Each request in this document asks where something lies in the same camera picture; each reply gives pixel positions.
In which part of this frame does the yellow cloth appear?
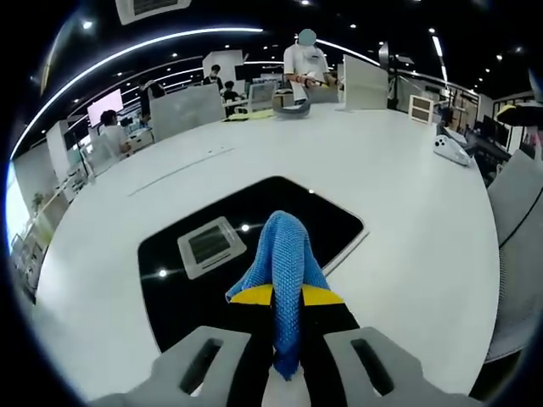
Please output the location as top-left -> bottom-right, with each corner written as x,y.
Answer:
221,109 -> 276,124

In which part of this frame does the white desk partition panel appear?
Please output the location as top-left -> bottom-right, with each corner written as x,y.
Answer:
341,54 -> 390,114

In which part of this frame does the grey desk partition panel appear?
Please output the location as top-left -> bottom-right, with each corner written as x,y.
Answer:
149,82 -> 227,143

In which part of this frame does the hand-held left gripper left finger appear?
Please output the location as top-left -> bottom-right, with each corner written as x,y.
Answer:
89,283 -> 274,407

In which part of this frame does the pink display screen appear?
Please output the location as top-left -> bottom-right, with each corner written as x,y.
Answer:
87,88 -> 125,128

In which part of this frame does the ceiling air conditioner vent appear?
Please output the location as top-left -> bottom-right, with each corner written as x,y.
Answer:
115,0 -> 193,26

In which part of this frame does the dark grey curved object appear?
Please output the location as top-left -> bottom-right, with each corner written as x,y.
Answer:
271,87 -> 315,121

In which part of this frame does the wooden framed box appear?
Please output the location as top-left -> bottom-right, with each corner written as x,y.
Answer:
408,93 -> 435,125

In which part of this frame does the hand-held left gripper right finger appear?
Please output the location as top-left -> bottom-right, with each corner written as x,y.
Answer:
299,284 -> 483,407

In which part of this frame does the blue cleaning cloth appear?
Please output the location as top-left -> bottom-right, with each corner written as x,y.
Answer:
225,210 -> 334,382

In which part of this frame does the grey mesh office chair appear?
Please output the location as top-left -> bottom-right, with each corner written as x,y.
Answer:
483,148 -> 543,365

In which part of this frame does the white device with round holes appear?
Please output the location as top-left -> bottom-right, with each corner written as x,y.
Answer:
432,134 -> 473,167

